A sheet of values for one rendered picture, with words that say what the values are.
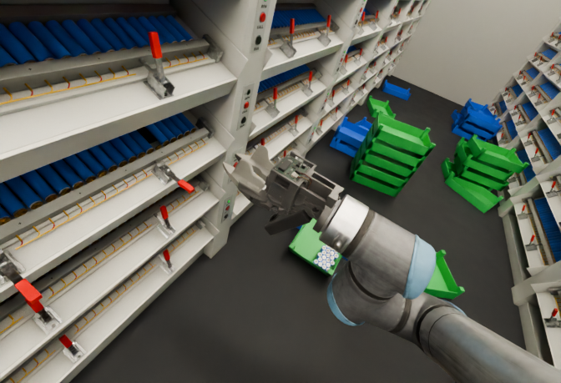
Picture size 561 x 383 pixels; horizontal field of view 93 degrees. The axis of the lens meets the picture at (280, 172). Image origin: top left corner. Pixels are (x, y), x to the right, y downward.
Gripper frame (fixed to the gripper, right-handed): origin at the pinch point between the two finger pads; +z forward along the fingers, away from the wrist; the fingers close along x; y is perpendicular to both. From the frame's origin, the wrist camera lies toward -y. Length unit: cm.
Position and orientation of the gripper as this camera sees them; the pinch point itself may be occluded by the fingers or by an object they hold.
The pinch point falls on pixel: (235, 164)
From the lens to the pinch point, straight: 51.6
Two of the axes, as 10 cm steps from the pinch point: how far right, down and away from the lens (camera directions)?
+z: -8.3, -5.1, 2.3
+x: -4.9, 4.8, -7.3
